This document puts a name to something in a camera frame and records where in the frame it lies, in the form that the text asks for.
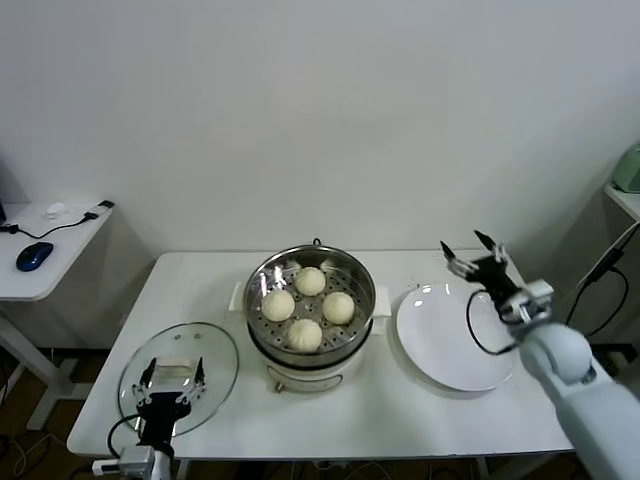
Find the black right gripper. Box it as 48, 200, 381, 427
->
439, 229, 521, 301

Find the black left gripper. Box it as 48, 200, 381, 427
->
131, 355, 207, 446

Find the glass lid with cream handle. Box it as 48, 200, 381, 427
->
117, 321, 240, 435

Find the white steamed baozi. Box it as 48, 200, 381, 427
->
261, 290, 296, 323
321, 291, 356, 325
287, 318, 324, 353
294, 266, 328, 297

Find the perforated steel steamer basket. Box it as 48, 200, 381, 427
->
228, 243, 392, 354

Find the steel steamer pot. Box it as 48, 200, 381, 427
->
248, 238, 389, 395

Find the white round plate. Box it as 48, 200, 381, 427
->
396, 283, 519, 393

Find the white side desk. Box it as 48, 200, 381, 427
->
0, 200, 151, 431

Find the pale green appliance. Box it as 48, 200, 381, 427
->
612, 142, 640, 194

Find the blue computer mouse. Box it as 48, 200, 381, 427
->
14, 241, 55, 273

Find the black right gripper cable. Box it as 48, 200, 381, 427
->
467, 292, 524, 356

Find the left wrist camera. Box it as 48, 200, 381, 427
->
92, 446, 156, 476

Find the black power cable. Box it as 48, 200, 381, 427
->
559, 222, 640, 349

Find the black cable with adapter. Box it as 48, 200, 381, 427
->
0, 199, 116, 240

